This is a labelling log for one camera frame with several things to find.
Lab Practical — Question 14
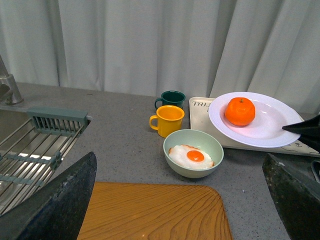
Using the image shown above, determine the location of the white curtain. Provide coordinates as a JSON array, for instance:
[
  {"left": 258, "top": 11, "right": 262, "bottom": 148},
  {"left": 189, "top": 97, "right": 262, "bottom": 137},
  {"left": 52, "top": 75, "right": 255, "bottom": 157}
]
[{"left": 0, "top": 0, "right": 320, "bottom": 114}]

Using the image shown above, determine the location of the orange mandarin fruit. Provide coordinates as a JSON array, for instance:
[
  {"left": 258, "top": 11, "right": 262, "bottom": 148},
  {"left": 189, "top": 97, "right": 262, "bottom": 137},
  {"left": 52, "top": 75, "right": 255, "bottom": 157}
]
[{"left": 224, "top": 97, "right": 256, "bottom": 127}]

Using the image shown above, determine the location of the white round plate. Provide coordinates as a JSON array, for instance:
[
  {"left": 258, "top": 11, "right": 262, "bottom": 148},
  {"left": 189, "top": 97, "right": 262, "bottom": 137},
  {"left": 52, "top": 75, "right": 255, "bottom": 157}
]
[{"left": 208, "top": 92, "right": 303, "bottom": 149}]

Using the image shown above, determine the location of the green sink drain rack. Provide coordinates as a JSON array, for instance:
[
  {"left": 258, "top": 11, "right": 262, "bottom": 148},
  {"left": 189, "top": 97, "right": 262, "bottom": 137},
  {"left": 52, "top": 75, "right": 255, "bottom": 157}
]
[{"left": 0, "top": 106, "right": 90, "bottom": 214}]

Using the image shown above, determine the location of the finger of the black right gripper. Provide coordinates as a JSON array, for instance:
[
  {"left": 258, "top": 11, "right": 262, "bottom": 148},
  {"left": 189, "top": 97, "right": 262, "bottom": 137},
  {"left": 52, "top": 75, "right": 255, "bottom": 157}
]
[{"left": 262, "top": 153, "right": 320, "bottom": 240}]

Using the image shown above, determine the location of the yellow mug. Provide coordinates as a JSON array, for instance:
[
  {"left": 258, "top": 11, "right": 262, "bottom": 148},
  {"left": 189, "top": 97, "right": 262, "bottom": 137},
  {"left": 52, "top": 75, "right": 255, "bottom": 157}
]
[{"left": 149, "top": 105, "right": 185, "bottom": 138}]

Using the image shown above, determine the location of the beige bear tray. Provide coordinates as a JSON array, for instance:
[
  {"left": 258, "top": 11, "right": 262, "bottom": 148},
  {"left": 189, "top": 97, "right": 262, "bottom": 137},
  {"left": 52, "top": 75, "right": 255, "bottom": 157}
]
[{"left": 189, "top": 97, "right": 320, "bottom": 158}]

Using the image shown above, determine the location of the toy fried egg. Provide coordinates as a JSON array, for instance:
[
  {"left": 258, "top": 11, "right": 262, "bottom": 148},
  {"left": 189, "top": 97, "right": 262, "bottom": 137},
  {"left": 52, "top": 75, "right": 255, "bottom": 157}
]
[{"left": 168, "top": 144, "right": 215, "bottom": 170}]

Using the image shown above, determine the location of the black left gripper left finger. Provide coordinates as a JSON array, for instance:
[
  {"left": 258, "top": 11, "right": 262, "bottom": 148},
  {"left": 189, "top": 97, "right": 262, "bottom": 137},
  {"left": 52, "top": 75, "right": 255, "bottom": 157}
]
[{"left": 0, "top": 152, "right": 97, "bottom": 240}]

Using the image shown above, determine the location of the dark green mug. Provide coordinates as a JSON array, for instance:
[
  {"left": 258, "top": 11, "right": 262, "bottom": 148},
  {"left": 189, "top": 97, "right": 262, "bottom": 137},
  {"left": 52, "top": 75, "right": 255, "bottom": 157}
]
[{"left": 154, "top": 90, "right": 186, "bottom": 110}]

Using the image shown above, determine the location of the wooden cutting board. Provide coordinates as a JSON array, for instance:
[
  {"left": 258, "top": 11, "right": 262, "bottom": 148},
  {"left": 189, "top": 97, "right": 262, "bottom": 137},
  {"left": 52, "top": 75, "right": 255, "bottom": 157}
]
[{"left": 78, "top": 182, "right": 233, "bottom": 240}]

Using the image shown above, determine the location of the light green bowl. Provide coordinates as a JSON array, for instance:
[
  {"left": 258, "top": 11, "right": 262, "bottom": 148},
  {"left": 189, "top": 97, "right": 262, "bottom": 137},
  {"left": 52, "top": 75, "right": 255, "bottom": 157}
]
[{"left": 163, "top": 129, "right": 224, "bottom": 179}]

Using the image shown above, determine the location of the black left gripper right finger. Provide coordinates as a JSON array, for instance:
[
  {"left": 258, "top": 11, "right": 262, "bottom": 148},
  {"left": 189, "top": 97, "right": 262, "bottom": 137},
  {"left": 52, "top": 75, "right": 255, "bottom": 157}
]
[{"left": 282, "top": 115, "right": 320, "bottom": 152}]

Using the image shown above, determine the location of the metal faucet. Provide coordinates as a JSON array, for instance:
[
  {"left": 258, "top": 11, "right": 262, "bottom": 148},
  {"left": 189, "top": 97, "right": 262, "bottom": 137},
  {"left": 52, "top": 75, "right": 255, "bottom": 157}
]
[{"left": 0, "top": 57, "right": 23, "bottom": 105}]

